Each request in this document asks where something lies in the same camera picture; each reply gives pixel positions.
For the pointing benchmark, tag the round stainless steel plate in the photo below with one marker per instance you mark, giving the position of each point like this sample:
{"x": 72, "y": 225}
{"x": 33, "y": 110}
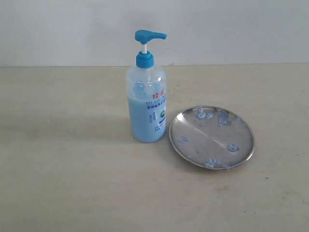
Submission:
{"x": 212, "y": 137}

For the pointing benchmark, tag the blue pump soap bottle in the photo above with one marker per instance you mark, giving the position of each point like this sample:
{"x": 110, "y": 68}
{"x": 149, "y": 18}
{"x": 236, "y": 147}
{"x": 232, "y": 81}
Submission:
{"x": 146, "y": 87}

